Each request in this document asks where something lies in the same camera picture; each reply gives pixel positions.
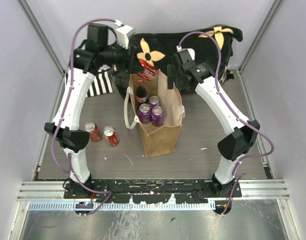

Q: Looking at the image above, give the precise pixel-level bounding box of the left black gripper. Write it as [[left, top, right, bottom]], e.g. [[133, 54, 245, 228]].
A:
[[100, 37, 144, 74]]

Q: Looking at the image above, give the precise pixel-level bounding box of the red cola can back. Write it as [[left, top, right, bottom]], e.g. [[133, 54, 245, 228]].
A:
[[137, 59, 157, 81]]

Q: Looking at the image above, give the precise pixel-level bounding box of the red cola can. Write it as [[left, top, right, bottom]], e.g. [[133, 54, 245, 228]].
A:
[[103, 126, 119, 147], [137, 59, 157, 81], [85, 122, 101, 142]]

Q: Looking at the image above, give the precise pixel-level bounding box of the purple grape can back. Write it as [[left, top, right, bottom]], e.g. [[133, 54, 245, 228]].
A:
[[148, 95, 160, 108]]

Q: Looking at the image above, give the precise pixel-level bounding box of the purple grape can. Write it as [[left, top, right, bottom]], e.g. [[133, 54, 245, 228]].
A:
[[138, 103, 151, 124], [151, 106, 164, 127], [148, 95, 160, 108]]

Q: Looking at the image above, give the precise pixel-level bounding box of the glass cola bottle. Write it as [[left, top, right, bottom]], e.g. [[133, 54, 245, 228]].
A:
[[136, 79, 147, 104]]

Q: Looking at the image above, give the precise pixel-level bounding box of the purple grape can front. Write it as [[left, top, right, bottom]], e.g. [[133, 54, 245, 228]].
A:
[[151, 106, 164, 127]]

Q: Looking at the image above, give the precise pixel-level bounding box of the brown jute canvas bag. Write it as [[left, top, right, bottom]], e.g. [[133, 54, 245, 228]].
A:
[[124, 70, 185, 158]]

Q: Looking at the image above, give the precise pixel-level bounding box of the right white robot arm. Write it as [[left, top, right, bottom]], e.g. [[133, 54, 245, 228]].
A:
[[167, 48, 260, 197]]

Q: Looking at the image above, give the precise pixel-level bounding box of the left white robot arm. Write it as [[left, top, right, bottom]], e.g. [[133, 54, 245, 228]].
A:
[[44, 20, 138, 198]]

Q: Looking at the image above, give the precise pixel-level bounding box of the black white striped cloth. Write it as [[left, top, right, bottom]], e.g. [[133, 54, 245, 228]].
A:
[[73, 68, 114, 98]]

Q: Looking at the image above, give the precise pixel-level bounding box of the black flower-pattern pillow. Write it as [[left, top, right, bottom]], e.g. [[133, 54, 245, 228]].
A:
[[109, 24, 244, 100]]

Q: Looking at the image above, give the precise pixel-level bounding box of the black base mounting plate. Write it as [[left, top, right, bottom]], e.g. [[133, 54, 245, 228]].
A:
[[62, 179, 242, 204]]

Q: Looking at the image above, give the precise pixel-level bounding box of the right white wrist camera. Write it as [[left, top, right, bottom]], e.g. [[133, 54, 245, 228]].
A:
[[177, 48, 195, 63]]

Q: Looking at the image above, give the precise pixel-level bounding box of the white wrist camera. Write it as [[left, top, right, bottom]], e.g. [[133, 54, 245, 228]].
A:
[[177, 48, 195, 63], [115, 25, 135, 49]]

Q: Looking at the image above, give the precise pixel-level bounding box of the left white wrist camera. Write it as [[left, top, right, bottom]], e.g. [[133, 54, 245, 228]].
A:
[[115, 25, 135, 49]]

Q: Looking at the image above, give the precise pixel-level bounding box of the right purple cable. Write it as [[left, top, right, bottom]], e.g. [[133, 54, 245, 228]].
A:
[[176, 31, 275, 217]]

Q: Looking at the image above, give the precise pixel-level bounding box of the purple cable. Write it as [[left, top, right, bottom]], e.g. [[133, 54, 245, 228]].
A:
[[176, 31, 275, 217], [50, 17, 123, 217]]

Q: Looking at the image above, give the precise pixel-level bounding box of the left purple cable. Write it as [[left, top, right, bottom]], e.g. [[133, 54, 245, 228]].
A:
[[50, 17, 123, 217]]

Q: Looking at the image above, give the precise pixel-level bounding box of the aluminium rail frame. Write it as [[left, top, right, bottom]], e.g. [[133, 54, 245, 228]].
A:
[[17, 179, 289, 214]]

